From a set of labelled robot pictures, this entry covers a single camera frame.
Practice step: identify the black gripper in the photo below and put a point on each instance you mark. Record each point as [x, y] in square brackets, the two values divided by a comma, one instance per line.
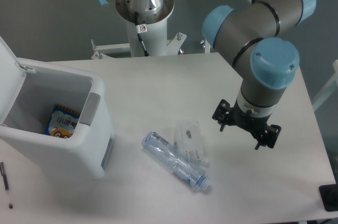
[266, 135]

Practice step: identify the white trash can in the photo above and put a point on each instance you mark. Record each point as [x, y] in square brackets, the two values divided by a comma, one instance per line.
[29, 91]

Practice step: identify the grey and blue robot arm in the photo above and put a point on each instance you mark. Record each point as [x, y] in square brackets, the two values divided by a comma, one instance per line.
[247, 40]

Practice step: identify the clear plastic packaging bag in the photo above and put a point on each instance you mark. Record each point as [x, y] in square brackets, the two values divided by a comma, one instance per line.
[188, 140]

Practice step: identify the crushed clear plastic bottle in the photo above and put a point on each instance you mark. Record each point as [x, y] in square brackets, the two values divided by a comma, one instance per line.
[176, 161]

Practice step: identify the black device at table edge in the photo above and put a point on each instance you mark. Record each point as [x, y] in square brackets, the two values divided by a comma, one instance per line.
[329, 197]

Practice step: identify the blue snack bag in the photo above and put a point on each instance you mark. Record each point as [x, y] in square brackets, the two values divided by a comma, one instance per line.
[62, 122]

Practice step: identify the black pen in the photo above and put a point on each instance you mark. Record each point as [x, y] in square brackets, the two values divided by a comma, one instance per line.
[6, 185]

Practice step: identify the white metal frame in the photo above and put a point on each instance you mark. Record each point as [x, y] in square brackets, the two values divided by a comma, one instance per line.
[326, 90]

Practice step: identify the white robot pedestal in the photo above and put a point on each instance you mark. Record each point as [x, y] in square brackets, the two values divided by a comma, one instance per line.
[146, 25]

